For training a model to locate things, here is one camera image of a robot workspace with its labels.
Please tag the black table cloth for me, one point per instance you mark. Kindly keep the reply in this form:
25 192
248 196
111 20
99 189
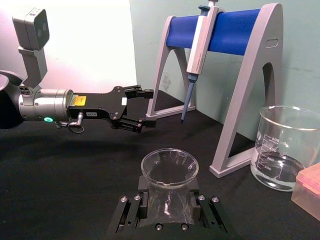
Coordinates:
62 187

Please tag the clear glass beaker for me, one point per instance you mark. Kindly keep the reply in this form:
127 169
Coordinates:
275 162

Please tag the clear glass conical flask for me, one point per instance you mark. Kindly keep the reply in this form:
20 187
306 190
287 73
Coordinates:
170 200

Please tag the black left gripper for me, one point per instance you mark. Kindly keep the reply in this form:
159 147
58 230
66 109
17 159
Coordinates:
100 105

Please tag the grey stand with blue bar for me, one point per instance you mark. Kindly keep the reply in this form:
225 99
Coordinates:
232 32

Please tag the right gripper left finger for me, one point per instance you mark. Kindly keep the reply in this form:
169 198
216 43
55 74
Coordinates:
130 215

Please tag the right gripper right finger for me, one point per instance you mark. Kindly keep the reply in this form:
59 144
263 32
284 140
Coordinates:
210 215

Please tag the white and blue pipette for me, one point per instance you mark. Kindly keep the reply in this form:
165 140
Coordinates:
200 50

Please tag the pink plastic tip box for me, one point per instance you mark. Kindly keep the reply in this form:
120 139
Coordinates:
307 190

